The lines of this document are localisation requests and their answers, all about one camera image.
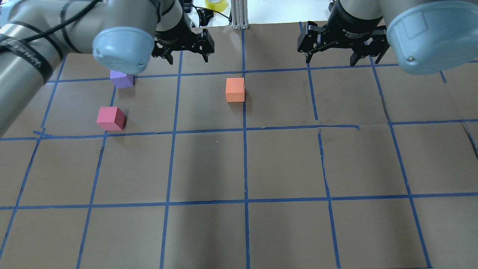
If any aluminium frame post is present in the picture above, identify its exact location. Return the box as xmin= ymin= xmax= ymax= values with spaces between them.
xmin=229 ymin=0 xmax=249 ymax=30

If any purple foam cube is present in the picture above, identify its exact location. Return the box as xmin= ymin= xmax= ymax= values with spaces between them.
xmin=110 ymin=70 xmax=134 ymax=89

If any yellow tape roll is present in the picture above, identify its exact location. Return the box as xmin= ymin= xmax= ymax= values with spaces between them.
xmin=204 ymin=0 xmax=228 ymax=12

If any pink foam cube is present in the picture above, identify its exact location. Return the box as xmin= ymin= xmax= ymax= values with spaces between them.
xmin=97 ymin=106 xmax=126 ymax=131

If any orange foam cube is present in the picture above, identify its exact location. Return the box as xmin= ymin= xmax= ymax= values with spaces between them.
xmin=225 ymin=78 xmax=245 ymax=102

